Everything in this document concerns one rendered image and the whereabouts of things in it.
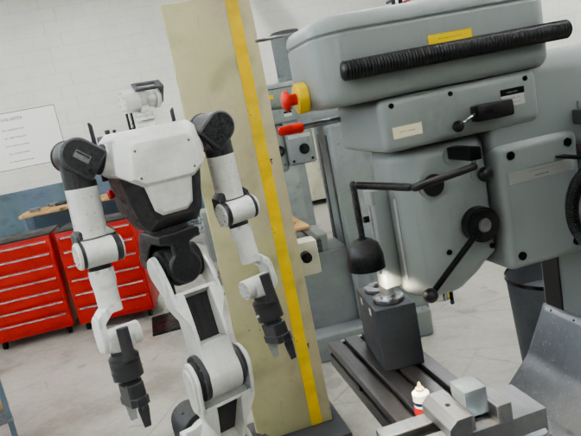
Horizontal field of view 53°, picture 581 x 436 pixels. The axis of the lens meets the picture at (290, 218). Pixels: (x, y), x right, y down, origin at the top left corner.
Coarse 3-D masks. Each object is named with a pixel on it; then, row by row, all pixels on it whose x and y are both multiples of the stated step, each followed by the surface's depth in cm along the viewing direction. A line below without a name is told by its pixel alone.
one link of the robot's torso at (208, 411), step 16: (192, 368) 170; (192, 384) 169; (192, 400) 172; (224, 400) 175; (240, 400) 178; (208, 416) 172; (224, 416) 182; (240, 416) 182; (208, 432) 183; (224, 432) 187; (240, 432) 186
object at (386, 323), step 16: (368, 288) 177; (368, 304) 169; (384, 304) 164; (400, 304) 164; (368, 320) 173; (384, 320) 163; (400, 320) 163; (416, 320) 164; (368, 336) 179; (384, 336) 163; (400, 336) 164; (416, 336) 165; (384, 352) 164; (400, 352) 165; (416, 352) 166; (384, 368) 166
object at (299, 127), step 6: (324, 120) 124; (330, 120) 125; (336, 120) 125; (282, 126) 122; (288, 126) 122; (294, 126) 122; (300, 126) 123; (306, 126) 123; (312, 126) 124; (282, 132) 122; (288, 132) 122; (294, 132) 123; (300, 132) 123
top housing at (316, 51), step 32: (448, 0) 104; (480, 0) 105; (512, 0) 107; (320, 32) 101; (352, 32) 100; (384, 32) 101; (416, 32) 103; (448, 32) 104; (480, 32) 106; (320, 64) 103; (448, 64) 105; (480, 64) 107; (512, 64) 109; (320, 96) 105; (352, 96) 102; (384, 96) 104
